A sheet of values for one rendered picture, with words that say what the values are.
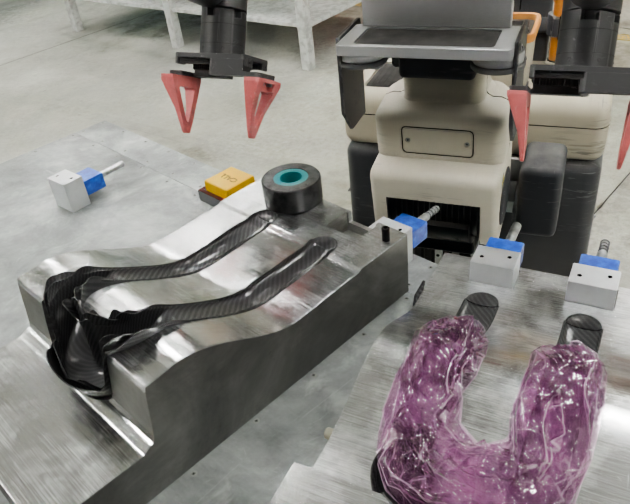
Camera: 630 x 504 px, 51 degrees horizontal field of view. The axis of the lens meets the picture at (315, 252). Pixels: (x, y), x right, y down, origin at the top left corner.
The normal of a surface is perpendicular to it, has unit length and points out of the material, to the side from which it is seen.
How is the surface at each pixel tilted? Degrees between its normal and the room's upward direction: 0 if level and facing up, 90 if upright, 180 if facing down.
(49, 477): 0
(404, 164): 8
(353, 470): 0
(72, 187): 90
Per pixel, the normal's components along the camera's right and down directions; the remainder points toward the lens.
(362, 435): -0.18, -0.69
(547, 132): -0.36, 0.57
